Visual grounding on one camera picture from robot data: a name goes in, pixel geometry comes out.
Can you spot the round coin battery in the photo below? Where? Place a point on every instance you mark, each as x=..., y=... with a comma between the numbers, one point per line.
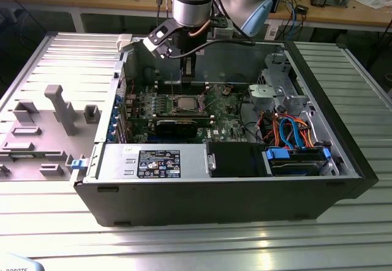
x=226, y=91

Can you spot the wooden workbench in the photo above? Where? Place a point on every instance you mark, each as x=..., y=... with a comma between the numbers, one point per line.
x=128, y=2

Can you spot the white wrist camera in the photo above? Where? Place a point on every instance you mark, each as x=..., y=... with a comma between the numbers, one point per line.
x=153, y=46

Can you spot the black label sticker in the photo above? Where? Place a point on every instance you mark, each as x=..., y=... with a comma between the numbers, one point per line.
x=159, y=164

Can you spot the black fan shroud box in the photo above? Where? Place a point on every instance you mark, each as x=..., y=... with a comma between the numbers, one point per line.
x=235, y=161

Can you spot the green motherboard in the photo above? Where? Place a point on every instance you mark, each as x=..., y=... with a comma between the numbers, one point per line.
x=220, y=121

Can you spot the hard disk in blue carrier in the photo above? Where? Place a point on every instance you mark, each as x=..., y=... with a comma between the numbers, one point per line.
x=294, y=164

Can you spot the silver power supply unit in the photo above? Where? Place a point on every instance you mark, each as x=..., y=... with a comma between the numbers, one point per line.
x=116, y=164

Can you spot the black open PC case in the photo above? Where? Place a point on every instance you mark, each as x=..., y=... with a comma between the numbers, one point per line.
x=199, y=203

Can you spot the black graphics card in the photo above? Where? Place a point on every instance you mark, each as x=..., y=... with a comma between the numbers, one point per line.
x=176, y=128

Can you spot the white labelled box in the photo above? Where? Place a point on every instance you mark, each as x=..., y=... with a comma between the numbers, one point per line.
x=272, y=31

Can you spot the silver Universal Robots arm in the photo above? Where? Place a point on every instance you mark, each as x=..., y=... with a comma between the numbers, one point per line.
x=191, y=5

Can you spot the blue case latch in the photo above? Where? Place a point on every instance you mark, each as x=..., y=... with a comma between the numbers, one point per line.
x=78, y=164

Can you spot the silver drive bay cage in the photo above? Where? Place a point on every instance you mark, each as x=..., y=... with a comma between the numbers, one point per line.
x=269, y=92

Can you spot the white paper sheet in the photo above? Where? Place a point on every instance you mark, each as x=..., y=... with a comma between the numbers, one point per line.
x=372, y=2

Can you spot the white teach pendant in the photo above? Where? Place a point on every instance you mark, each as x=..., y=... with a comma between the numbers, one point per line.
x=15, y=263

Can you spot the grey parts rack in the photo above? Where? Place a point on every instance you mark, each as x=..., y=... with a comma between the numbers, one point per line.
x=61, y=112

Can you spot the black RAM slot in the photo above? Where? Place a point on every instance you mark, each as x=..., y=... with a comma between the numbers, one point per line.
x=167, y=86
x=167, y=90
x=183, y=119
x=183, y=115

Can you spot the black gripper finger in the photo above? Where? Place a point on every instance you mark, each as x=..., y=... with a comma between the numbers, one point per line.
x=183, y=69

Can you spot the small black box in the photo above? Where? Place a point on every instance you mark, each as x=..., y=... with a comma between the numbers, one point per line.
x=301, y=9

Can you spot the CPU socket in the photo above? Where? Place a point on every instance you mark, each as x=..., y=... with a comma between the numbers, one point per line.
x=175, y=104

